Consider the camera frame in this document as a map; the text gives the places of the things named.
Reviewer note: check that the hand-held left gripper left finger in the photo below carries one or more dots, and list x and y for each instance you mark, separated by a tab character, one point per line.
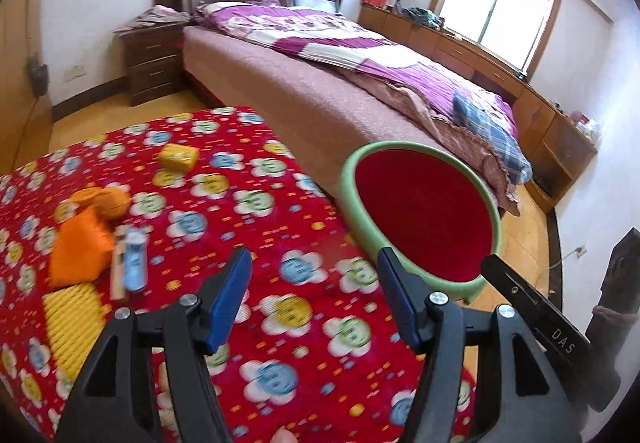
230	298

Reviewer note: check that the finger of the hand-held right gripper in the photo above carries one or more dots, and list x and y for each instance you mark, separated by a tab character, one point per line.
525	300

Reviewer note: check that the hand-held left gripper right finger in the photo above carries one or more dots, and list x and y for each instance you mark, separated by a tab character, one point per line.
400	303

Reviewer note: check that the red bucket with green rim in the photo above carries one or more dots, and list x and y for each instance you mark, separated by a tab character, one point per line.
425	213

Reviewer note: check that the white and blue packet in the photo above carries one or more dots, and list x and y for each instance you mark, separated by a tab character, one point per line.
134	258

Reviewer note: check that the small yellow block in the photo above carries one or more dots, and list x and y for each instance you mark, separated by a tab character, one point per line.
177	157

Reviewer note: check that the orange cloth piece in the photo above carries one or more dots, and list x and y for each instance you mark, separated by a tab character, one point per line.
80	248

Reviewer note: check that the orange ball toy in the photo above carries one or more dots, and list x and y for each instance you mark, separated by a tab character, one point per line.
102	200

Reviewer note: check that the yellow foam fruit net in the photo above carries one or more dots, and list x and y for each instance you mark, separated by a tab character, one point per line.
70	318

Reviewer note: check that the person's left hand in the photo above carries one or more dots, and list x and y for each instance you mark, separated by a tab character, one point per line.
285	437

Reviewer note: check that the red smiley flower tablecloth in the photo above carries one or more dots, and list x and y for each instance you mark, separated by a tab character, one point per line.
280	233

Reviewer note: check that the blue plaid pillow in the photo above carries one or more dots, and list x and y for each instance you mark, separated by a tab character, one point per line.
492	138

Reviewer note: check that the low wooden cabinet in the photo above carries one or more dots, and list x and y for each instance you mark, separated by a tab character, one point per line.
545	123

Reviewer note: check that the brown ruffled blanket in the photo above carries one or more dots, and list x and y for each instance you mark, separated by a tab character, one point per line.
415	103

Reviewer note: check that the bed with purple quilt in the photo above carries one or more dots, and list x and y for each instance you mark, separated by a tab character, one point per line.
300	83

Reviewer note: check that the dark wooden nightstand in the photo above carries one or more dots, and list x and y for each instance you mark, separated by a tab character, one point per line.
150	63

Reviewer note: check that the purple patterned quilt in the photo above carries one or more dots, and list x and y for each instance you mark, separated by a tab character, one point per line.
310	30

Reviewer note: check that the blue clothes pile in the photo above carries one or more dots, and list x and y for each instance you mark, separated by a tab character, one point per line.
420	17

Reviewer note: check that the pink folded clothes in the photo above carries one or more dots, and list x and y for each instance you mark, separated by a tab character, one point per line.
155	17

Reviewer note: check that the black hanging bag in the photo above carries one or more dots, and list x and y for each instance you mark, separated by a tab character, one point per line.
38	78

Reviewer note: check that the light wooden wardrobe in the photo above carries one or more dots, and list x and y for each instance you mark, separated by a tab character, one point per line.
20	73

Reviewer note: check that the white wall socket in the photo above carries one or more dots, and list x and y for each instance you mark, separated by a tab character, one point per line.
580	251
75	72

